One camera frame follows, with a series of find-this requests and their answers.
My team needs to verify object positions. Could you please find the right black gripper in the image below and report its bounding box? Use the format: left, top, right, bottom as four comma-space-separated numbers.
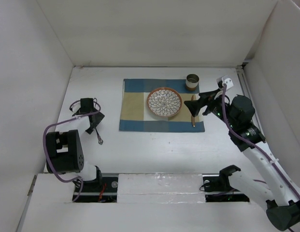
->
184, 88, 238, 129

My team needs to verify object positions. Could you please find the copper table knife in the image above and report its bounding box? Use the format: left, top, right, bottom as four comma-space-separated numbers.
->
191, 95, 196, 127

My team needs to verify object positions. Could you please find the white brown metal cup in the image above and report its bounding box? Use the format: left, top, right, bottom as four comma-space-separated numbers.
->
186, 74, 200, 91

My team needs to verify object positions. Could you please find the orange rimmed patterned plate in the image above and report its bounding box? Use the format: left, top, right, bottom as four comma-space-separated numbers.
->
146, 87, 183, 118

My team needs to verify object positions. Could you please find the silver fork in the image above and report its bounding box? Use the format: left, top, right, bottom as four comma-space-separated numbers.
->
95, 129, 103, 145

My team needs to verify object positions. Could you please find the blue beige checked placemat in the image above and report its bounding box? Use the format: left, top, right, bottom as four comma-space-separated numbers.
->
119, 79, 205, 133

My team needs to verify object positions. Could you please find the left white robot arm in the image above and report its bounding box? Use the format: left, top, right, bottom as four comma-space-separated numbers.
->
43, 98, 104, 192

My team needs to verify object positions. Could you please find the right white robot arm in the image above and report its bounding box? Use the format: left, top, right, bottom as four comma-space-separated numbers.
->
184, 88, 300, 231

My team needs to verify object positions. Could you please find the aluminium rail right side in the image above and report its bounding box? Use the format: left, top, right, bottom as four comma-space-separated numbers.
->
236, 65, 266, 136

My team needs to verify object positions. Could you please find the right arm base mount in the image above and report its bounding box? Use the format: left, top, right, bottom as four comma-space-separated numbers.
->
199, 165, 250, 203

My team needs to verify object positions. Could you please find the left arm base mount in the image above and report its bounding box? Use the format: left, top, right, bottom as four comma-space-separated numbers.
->
72, 164, 118, 203

